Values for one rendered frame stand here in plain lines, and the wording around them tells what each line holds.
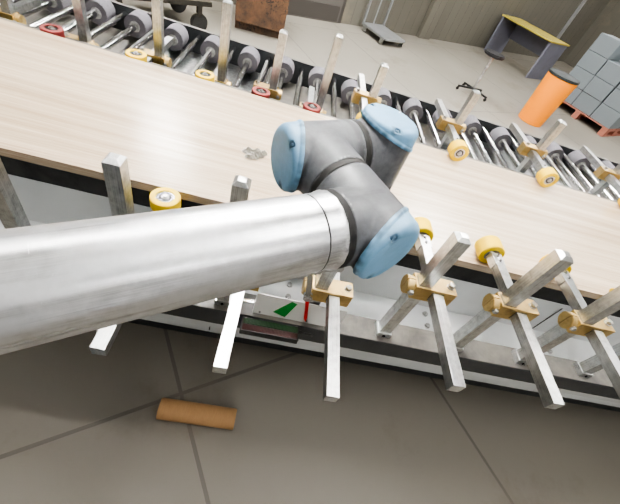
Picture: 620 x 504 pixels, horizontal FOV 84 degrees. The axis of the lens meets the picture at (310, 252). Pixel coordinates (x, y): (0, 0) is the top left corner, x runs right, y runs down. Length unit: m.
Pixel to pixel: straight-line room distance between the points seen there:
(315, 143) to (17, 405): 1.57
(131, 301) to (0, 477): 1.46
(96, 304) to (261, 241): 0.13
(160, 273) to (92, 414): 1.44
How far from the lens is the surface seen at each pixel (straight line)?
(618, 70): 7.71
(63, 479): 1.66
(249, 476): 1.62
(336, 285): 0.95
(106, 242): 0.28
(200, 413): 1.57
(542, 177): 1.97
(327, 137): 0.46
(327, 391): 0.81
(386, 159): 0.52
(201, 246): 0.28
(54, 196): 1.29
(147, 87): 1.54
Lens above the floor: 1.59
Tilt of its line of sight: 46 degrees down
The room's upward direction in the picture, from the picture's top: 22 degrees clockwise
